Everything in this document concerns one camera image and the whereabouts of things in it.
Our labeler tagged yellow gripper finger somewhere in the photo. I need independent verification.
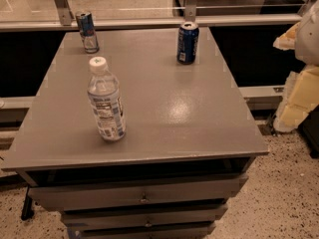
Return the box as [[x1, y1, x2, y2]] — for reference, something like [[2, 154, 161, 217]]
[[273, 23, 299, 50], [273, 65, 319, 132]]

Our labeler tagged clear plastic water bottle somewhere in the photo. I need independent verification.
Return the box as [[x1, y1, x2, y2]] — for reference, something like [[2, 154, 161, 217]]
[[87, 57, 126, 141]]

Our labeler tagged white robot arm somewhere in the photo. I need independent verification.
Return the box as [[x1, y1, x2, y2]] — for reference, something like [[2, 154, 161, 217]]
[[273, 1, 319, 132]]

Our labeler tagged blue soda can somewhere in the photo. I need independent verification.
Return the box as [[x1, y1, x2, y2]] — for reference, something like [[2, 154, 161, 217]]
[[176, 21, 199, 65]]

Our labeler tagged red bull can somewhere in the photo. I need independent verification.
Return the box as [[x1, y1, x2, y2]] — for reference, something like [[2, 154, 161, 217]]
[[76, 11, 100, 54]]

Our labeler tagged grey drawer cabinet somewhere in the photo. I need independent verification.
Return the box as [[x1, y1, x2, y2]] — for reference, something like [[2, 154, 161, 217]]
[[1, 27, 269, 239]]

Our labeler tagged top grey drawer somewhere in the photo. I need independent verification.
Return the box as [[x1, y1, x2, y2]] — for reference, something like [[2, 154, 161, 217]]
[[29, 173, 248, 211]]

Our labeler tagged grey drawer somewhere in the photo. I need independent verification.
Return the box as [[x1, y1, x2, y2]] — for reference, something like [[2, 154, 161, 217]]
[[29, 173, 248, 211], [75, 221, 215, 239], [62, 202, 227, 230]]

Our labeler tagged bottom grey drawer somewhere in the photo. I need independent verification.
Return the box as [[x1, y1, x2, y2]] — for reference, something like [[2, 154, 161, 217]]
[[75, 221, 215, 239]]

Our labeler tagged middle grey drawer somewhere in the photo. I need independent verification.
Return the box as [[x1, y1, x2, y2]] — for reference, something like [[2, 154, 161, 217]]
[[62, 202, 227, 230]]

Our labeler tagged grey metal railing frame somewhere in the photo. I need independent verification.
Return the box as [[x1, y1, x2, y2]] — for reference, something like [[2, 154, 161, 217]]
[[0, 0, 316, 32]]

